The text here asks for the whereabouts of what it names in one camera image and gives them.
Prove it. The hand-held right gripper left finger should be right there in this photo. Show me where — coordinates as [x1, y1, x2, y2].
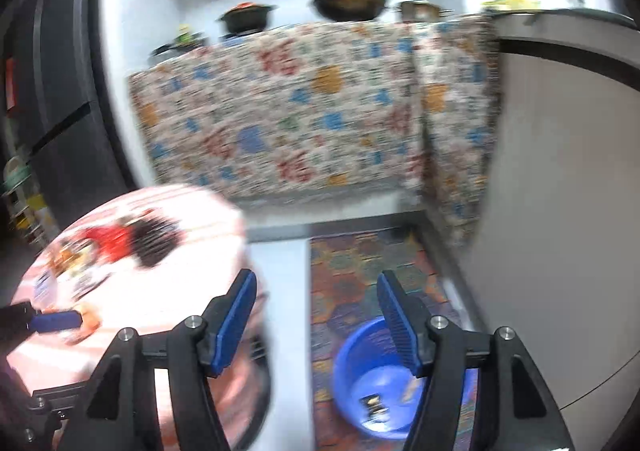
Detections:
[57, 269, 258, 451]

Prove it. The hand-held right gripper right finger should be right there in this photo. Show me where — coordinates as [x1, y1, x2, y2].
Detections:
[376, 270, 576, 451]

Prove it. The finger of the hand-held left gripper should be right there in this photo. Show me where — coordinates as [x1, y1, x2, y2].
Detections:
[20, 378, 93, 451]
[0, 302, 84, 335]

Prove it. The orange wrapper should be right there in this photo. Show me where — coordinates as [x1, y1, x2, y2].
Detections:
[67, 303, 103, 347]

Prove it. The blue plastic basin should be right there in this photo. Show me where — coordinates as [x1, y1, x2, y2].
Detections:
[332, 316, 476, 442]

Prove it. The blue white packet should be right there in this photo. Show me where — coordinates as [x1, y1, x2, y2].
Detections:
[32, 271, 58, 307]

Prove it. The brown snack packet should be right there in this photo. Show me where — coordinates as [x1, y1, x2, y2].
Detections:
[47, 238, 103, 292]

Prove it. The colourful patterned floor mat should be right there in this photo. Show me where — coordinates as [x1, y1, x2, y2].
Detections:
[309, 228, 481, 451]

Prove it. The small black packet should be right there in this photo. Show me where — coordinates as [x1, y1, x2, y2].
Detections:
[361, 393, 389, 424]

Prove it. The pink striped tablecloth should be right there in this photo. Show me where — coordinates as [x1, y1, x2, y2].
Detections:
[5, 183, 273, 451]

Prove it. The crushed red can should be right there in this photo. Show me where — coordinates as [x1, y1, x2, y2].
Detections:
[82, 223, 146, 259]

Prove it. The yellow box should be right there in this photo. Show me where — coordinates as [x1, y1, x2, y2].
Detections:
[25, 196, 53, 232]

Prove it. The black wrapper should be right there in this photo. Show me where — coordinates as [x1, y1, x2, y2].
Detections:
[127, 211, 181, 268]

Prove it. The white storage rack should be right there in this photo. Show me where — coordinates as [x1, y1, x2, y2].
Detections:
[0, 153, 56, 244]

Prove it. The green plastic bowl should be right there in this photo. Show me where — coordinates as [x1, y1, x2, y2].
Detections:
[2, 156, 33, 186]

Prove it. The printed cloth with red characters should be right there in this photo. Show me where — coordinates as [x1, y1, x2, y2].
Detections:
[127, 13, 503, 249]

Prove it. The dark refrigerator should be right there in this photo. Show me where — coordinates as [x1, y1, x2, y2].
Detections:
[0, 0, 138, 237]

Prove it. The small black pan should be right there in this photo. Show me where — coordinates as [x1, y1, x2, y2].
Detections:
[150, 23, 211, 56]

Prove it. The black pot with red lid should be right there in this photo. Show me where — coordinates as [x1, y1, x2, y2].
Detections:
[216, 2, 278, 34]

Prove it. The steel pot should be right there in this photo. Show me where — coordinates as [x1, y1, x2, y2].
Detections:
[395, 0, 453, 24]

